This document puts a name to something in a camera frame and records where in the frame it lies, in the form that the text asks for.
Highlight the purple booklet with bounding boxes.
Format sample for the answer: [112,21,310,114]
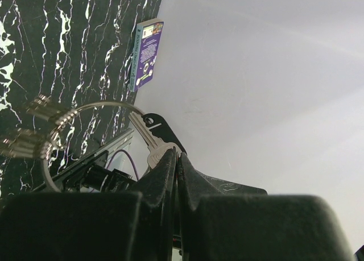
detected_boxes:
[129,18,164,92]

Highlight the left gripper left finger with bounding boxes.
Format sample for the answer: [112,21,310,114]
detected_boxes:
[1,149,176,260]

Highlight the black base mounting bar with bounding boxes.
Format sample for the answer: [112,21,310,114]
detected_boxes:
[34,149,139,193]

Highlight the aluminium frame rail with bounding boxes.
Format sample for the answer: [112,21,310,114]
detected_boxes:
[94,128,134,156]

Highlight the black car key fob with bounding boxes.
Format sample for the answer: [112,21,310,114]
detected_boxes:
[129,112,187,169]

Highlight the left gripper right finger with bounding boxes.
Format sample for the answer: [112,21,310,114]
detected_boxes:
[177,154,355,260]

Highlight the metal keyring with clips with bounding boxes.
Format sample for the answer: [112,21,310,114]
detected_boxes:
[1,94,144,193]

